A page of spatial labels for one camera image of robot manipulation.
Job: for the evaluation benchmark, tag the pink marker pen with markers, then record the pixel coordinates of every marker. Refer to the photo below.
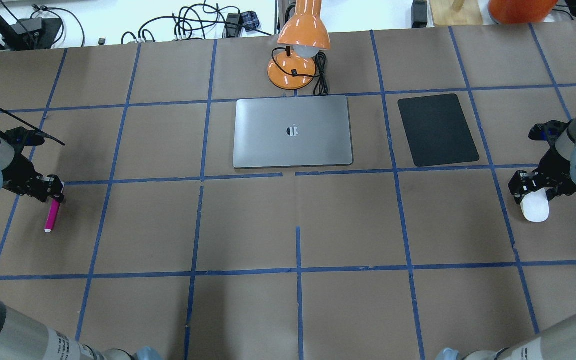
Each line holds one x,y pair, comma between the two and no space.
55,205

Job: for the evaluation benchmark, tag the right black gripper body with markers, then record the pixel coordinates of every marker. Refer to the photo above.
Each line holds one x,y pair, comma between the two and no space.
554,175

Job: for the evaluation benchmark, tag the black mousepad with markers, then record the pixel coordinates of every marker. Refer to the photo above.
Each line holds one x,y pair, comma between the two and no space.
437,131

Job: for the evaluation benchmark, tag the black power adapter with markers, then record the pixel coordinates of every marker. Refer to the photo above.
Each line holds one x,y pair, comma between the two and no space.
232,26

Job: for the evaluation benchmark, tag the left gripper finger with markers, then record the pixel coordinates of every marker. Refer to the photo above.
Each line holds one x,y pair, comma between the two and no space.
56,189

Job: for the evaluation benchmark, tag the white computer mouse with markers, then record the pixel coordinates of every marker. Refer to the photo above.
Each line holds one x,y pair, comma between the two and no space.
535,206

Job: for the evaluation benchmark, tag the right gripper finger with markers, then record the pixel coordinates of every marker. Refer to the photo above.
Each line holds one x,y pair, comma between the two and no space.
551,193
521,184

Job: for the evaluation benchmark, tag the grey closed laptop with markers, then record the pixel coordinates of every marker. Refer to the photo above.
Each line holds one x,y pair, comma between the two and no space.
298,131

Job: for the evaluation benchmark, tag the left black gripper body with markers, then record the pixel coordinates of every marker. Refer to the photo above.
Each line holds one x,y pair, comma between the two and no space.
19,176

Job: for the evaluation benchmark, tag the orange desk lamp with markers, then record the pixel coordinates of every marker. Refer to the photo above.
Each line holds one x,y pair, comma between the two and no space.
299,58

